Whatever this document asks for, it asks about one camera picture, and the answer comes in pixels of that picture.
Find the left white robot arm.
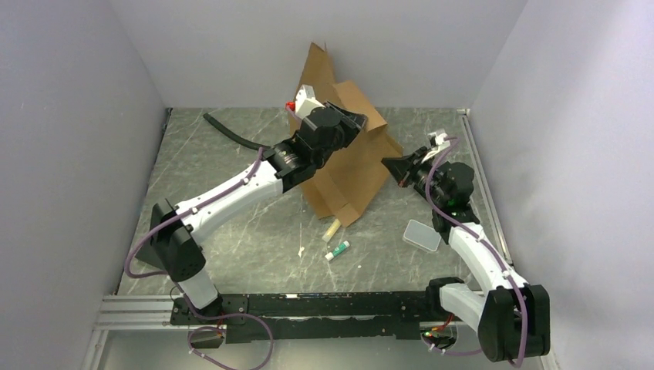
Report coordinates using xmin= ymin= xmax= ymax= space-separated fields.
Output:
xmin=136 ymin=102 xmax=367 ymax=324

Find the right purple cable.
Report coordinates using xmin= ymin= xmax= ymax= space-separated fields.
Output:
xmin=421 ymin=136 xmax=528 ymax=368

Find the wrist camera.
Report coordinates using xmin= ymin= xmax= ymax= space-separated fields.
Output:
xmin=426 ymin=129 xmax=450 ymax=153
xmin=285 ymin=84 xmax=325 ymax=120

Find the aluminium frame rail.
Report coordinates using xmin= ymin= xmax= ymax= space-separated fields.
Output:
xmin=81 ymin=295 xmax=174 ymax=369

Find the brown cardboard box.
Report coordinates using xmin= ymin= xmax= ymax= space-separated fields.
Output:
xmin=298 ymin=42 xmax=403 ymax=227

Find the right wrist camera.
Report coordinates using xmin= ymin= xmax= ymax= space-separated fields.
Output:
xmin=426 ymin=129 xmax=450 ymax=153

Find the yellow marker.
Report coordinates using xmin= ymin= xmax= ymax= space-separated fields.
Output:
xmin=322 ymin=219 xmax=342 ymax=243

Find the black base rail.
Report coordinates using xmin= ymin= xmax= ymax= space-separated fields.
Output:
xmin=170 ymin=291 xmax=450 ymax=344

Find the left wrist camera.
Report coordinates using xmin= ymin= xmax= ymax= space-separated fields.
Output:
xmin=285 ymin=84 xmax=325 ymax=120

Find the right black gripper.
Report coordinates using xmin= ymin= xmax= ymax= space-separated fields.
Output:
xmin=382 ymin=146 xmax=448 ymax=206

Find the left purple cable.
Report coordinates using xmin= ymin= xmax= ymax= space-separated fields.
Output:
xmin=124 ymin=146 xmax=275 ymax=370

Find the black corrugated hose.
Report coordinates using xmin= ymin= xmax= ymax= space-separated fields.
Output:
xmin=203 ymin=113 xmax=270 ymax=152

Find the purple cable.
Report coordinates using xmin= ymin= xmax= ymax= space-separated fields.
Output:
xmin=421 ymin=136 xmax=528 ymax=368
xmin=124 ymin=146 xmax=275 ymax=370

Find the green white glue stick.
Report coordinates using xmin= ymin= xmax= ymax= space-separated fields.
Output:
xmin=325 ymin=240 xmax=350 ymax=261

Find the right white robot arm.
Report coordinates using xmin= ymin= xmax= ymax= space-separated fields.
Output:
xmin=382 ymin=147 xmax=551 ymax=366

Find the left black foam pad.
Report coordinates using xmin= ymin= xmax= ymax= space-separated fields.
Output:
xmin=136 ymin=238 xmax=169 ymax=271

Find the clear plastic lid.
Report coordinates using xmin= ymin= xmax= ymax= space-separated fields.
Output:
xmin=403 ymin=220 xmax=442 ymax=253

